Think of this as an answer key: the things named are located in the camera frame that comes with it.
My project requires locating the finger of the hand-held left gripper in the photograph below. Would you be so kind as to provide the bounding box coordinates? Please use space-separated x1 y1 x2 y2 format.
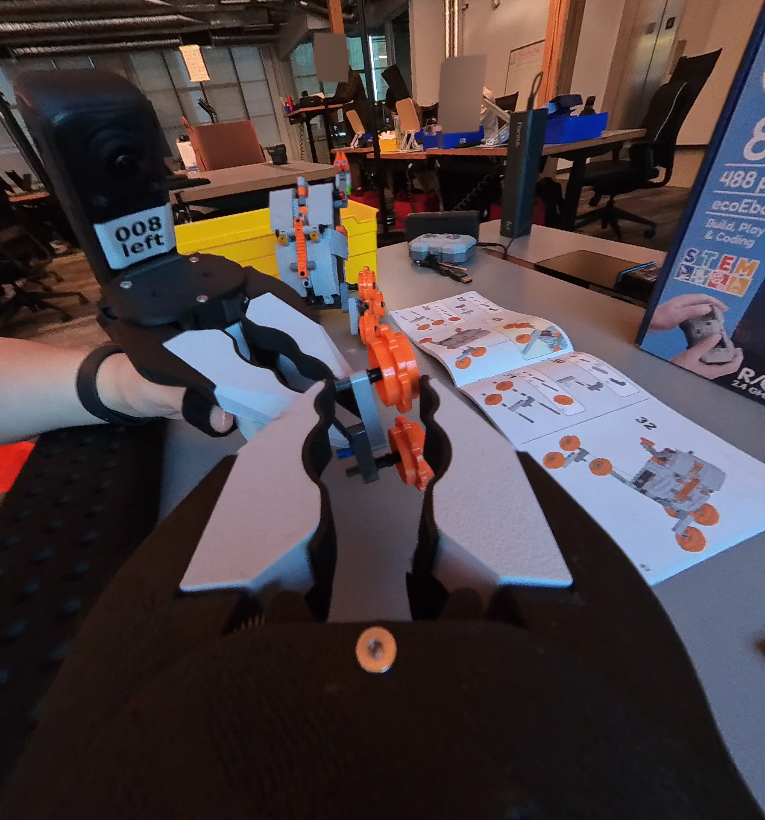
163 323 323 444
243 291 359 401

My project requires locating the black usb cable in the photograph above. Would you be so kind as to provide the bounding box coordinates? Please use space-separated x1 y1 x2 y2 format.
419 255 473 288

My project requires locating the dark tall tower device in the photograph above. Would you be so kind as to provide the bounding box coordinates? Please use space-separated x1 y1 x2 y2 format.
499 108 549 240

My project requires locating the grey beam with orange gears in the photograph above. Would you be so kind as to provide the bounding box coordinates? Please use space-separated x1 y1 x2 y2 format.
330 322 436 493

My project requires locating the grey remote controller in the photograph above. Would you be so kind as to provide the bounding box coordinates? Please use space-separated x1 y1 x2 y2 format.
409 231 480 264

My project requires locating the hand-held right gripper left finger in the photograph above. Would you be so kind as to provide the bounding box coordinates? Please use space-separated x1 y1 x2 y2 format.
179 378 338 622

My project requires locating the black rectangular case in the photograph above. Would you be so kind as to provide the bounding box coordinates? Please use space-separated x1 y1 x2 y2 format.
405 210 481 243

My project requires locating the yellow plastic bin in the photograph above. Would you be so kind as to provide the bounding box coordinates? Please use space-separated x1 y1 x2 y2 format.
174 197 381 287

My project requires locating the person's left forearm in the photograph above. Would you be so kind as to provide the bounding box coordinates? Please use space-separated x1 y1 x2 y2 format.
0 336 101 447

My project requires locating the grey desk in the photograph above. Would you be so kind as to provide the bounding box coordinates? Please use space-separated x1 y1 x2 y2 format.
158 218 765 820

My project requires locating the blue toy kit box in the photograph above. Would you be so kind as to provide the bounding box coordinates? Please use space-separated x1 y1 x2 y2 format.
635 0 765 422

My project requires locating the person's left hand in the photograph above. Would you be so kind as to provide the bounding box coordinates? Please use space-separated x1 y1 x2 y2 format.
97 352 237 438

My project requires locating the white instruction booklet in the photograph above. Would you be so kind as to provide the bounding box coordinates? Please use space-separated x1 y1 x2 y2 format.
387 290 765 586

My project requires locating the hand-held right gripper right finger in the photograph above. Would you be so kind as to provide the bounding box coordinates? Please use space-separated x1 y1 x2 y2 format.
408 375 574 621

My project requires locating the small black device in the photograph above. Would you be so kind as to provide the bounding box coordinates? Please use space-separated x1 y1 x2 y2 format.
616 259 660 290

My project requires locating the red cloth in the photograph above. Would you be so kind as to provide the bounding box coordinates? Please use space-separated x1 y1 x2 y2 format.
0 440 38 504

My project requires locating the black office chair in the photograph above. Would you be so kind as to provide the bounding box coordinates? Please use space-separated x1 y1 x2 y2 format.
573 48 724 242

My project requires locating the grey toy robot model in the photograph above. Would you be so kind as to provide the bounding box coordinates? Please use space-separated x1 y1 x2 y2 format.
269 150 386 350

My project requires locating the blue storage bin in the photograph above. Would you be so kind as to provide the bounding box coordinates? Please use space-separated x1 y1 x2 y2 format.
541 96 610 146

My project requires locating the black wristband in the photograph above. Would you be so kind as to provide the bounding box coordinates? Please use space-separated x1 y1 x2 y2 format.
76 344 141 425

